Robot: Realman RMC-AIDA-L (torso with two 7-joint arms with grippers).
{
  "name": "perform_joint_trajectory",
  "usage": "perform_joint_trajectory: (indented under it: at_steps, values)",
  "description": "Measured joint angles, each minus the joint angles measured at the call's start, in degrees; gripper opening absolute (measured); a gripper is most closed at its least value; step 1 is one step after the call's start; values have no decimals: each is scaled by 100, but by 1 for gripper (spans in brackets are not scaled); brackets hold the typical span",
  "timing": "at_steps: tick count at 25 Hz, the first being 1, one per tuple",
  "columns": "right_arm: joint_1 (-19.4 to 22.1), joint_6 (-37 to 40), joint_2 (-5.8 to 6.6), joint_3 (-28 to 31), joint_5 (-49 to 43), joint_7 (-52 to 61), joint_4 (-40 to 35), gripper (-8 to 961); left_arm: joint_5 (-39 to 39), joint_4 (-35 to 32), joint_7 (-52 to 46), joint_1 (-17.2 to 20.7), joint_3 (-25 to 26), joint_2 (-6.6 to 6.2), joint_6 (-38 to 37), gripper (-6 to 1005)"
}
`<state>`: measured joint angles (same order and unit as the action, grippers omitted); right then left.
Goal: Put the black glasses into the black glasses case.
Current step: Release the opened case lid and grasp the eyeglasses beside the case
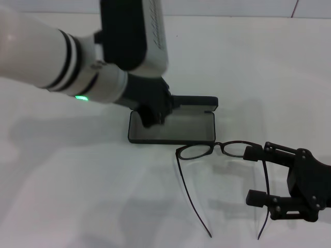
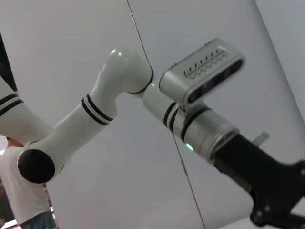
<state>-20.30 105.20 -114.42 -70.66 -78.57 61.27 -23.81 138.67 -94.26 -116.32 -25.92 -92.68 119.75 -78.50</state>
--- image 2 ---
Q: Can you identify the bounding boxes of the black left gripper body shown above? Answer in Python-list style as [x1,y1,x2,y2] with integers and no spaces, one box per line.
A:
[213,133,305,226]

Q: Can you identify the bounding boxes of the person in white shirt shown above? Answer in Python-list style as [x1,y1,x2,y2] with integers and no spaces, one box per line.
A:
[0,137,59,229]

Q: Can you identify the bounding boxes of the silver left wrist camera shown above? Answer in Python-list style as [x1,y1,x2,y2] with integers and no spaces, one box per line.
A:
[159,38,246,105]

